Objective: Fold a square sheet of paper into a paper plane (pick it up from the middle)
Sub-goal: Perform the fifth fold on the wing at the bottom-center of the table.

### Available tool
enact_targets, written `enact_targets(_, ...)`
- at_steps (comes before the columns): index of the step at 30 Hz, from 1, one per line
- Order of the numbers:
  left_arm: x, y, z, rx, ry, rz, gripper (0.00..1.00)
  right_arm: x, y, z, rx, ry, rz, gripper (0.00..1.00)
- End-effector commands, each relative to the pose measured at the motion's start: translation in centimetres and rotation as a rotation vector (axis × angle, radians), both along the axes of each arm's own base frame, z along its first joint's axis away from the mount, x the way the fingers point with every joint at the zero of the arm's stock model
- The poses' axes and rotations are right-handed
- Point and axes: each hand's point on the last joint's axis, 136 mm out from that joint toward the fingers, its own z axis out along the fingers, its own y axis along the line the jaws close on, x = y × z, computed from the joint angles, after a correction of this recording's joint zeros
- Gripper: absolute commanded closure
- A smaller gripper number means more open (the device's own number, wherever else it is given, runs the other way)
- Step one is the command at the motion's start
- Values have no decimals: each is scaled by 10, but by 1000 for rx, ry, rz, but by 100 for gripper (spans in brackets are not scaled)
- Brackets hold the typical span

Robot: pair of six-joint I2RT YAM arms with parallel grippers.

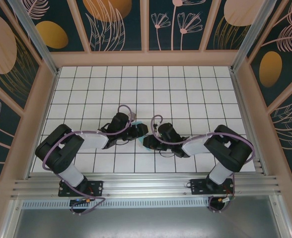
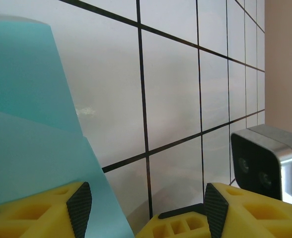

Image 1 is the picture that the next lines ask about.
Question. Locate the aluminium corner post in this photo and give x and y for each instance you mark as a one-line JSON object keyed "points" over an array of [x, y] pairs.
{"points": [[38, 39], [250, 37]]}

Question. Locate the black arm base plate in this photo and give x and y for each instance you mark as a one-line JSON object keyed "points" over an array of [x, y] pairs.
{"points": [[97, 186], [198, 186]]}

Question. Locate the short aluminium rail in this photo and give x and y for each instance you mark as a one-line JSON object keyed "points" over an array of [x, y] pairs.
{"points": [[247, 124]]}

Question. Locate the long aluminium rail beam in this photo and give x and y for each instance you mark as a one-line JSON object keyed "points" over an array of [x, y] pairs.
{"points": [[146, 184]]}

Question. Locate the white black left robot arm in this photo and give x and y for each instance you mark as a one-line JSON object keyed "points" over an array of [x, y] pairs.
{"points": [[94, 141]]}

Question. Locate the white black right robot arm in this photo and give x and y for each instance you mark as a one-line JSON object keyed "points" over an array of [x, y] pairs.
{"points": [[193, 146]]}

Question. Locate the grey metal panel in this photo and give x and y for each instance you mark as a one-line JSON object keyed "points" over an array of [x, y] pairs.
{"points": [[146, 223]]}

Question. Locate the teal paper sheet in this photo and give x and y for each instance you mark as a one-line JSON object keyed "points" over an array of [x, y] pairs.
{"points": [[147, 148]]}

